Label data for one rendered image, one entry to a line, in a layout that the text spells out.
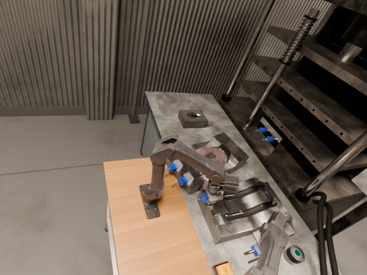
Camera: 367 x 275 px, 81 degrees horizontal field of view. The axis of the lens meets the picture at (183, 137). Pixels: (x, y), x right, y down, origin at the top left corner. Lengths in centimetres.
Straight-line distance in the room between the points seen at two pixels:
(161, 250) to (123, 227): 20
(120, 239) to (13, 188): 141
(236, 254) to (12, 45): 244
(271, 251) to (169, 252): 50
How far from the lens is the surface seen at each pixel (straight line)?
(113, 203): 118
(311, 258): 147
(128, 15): 244
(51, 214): 211
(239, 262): 121
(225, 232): 113
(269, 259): 75
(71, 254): 195
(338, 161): 150
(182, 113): 170
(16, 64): 266
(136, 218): 115
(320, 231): 147
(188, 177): 123
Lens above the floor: 182
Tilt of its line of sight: 40 degrees down
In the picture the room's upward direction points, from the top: 19 degrees clockwise
